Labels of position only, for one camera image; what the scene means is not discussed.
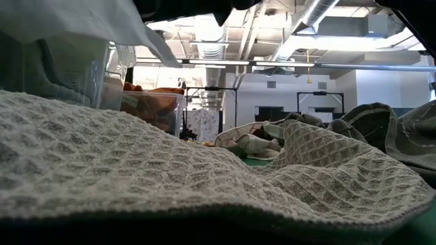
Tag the grey and cream garment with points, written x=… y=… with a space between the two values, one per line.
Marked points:
x=245 y=143

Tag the orange towel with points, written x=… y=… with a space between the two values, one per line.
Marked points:
x=163 y=91
x=150 y=115

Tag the light waffle weave towel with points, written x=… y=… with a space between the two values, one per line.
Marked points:
x=136 y=163

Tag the grey towel white plaid lines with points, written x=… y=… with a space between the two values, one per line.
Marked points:
x=374 y=126

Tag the white plain towel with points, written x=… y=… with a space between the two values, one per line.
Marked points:
x=85 y=20

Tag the light grey towel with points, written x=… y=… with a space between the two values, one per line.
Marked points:
x=20 y=75

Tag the black background robot arm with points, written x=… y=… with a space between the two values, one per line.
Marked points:
x=187 y=134

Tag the patterned white cloth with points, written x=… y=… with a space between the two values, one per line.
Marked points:
x=204 y=124

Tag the black background panel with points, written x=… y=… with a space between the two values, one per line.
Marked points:
x=269 y=114

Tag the black metal frame stand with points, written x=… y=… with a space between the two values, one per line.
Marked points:
x=211 y=88
x=320 y=93

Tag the silver ventilation duct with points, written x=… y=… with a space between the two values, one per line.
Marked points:
x=316 y=10

